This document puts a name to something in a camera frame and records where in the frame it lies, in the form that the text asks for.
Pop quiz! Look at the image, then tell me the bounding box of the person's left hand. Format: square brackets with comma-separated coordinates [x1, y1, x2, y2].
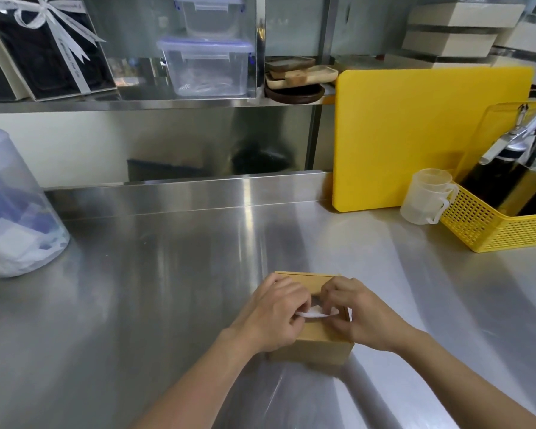
[228, 277, 314, 354]

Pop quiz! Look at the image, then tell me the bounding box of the stack of wooden dishes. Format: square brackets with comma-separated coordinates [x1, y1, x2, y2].
[265, 56, 339, 90]

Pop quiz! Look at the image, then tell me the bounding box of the stainless steel shelf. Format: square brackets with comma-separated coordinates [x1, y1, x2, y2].
[0, 0, 536, 115]

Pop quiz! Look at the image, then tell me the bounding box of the large translucent plastic container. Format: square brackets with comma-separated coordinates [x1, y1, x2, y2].
[0, 124, 71, 278]

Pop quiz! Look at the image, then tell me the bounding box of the dark round wooden plate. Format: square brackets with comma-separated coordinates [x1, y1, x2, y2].
[265, 84, 326, 105]

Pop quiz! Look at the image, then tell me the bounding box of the black gift box white ribbon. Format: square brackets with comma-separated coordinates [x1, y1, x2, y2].
[0, 0, 118, 102]

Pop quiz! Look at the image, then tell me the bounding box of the person's right forearm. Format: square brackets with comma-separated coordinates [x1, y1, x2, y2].
[395, 328, 536, 429]

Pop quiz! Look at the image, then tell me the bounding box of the person's right hand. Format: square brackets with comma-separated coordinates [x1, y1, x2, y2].
[320, 277, 412, 353]

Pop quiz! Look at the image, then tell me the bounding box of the clear plastic measuring cup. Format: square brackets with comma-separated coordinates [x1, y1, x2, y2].
[400, 169, 460, 226]

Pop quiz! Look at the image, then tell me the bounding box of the white tissue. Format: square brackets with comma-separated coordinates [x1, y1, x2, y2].
[295, 307, 340, 319]

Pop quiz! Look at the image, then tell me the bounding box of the wooden tissue box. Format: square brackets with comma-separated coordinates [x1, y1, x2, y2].
[268, 271, 355, 366]

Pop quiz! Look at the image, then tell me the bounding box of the cream flat box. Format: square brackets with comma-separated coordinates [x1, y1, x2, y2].
[406, 2, 527, 29]
[402, 30, 498, 57]

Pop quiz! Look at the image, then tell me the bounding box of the dark bottle with metal spout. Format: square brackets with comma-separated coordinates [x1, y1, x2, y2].
[459, 104, 536, 217]

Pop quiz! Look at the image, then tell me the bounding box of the clear food container blue lid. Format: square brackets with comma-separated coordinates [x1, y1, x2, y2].
[157, 37, 255, 98]
[173, 0, 244, 40]

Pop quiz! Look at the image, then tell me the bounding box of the yellow cutting board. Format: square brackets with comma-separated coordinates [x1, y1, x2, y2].
[332, 66, 536, 213]

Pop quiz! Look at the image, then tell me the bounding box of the yellow plastic basket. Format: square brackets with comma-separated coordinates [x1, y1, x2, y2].
[440, 102, 536, 254]

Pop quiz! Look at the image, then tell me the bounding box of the person's left forearm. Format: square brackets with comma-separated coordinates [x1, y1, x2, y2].
[133, 328, 269, 429]

